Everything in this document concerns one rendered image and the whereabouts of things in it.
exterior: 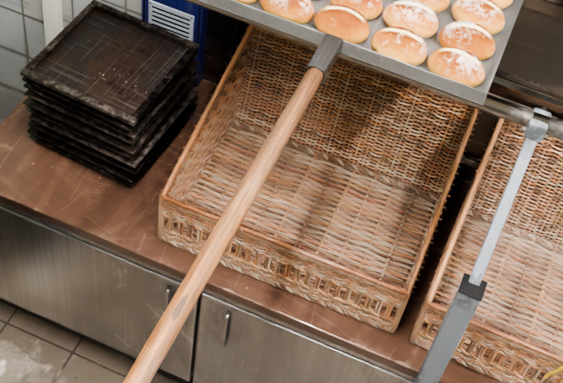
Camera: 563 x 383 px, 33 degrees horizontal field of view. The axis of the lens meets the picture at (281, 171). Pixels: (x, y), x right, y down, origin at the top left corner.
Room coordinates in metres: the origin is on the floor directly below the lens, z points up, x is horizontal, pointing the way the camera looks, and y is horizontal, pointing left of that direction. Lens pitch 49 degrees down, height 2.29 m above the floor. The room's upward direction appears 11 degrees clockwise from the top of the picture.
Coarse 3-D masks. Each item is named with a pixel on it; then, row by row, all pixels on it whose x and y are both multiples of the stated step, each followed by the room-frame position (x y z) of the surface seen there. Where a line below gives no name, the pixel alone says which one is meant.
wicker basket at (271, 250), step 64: (256, 128) 1.58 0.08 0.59; (320, 128) 1.56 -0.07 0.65; (384, 128) 1.54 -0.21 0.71; (192, 192) 1.35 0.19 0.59; (320, 192) 1.42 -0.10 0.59; (384, 192) 1.45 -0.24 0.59; (256, 256) 1.16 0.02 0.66; (320, 256) 1.13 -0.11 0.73; (384, 256) 1.27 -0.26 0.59; (384, 320) 1.09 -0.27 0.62
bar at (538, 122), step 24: (192, 0) 1.33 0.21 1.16; (384, 72) 1.24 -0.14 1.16; (456, 96) 1.20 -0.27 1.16; (528, 120) 1.17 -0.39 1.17; (552, 120) 1.18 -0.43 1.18; (528, 144) 1.15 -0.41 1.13; (504, 192) 1.09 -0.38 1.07; (504, 216) 1.06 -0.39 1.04; (480, 264) 1.00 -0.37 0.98; (480, 288) 0.97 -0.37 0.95; (456, 312) 0.95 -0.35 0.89; (456, 336) 0.95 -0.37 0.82; (432, 360) 0.95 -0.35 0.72
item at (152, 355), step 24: (312, 72) 1.15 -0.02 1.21; (288, 120) 1.03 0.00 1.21; (264, 144) 0.98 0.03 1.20; (264, 168) 0.93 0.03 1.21; (240, 192) 0.87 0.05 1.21; (240, 216) 0.83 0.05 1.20; (216, 240) 0.78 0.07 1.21; (216, 264) 0.75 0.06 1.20; (192, 288) 0.70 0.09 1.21; (168, 312) 0.65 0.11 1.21; (168, 336) 0.62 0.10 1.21; (144, 360) 0.58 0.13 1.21
